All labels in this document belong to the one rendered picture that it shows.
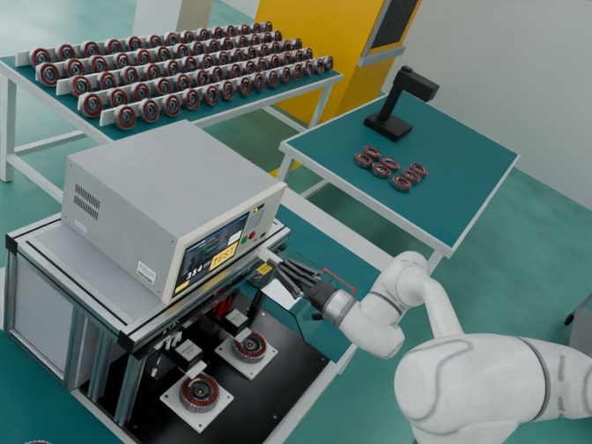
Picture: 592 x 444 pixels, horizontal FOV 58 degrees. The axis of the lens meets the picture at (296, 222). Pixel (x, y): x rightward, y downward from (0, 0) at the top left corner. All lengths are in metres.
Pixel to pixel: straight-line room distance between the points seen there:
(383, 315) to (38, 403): 0.92
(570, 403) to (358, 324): 0.61
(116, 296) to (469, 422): 0.86
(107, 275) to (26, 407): 0.41
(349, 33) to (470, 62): 1.99
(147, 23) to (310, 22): 1.54
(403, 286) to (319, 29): 3.79
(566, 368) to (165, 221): 0.85
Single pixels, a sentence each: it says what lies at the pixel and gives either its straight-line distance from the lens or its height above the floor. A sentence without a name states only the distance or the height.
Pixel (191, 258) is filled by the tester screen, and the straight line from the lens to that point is 1.29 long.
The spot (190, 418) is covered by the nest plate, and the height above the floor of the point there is 0.78.
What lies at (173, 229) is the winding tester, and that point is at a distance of 1.24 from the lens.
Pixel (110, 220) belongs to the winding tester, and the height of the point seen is 1.23.
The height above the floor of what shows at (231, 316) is 0.87.
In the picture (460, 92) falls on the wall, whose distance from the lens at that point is 6.48.
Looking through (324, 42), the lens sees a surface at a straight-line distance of 4.93.
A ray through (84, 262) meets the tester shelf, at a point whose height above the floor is 1.11.
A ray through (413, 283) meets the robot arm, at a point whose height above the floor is 1.35.
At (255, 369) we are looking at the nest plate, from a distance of 1.72.
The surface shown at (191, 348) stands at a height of 0.92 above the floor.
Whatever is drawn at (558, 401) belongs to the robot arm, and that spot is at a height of 1.59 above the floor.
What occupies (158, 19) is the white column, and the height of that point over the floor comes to 0.35.
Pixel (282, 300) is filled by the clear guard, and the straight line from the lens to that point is 1.54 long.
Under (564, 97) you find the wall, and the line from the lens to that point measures 6.30.
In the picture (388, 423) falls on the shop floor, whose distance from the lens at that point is 2.88.
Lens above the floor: 2.10
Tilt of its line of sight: 34 degrees down
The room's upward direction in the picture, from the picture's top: 23 degrees clockwise
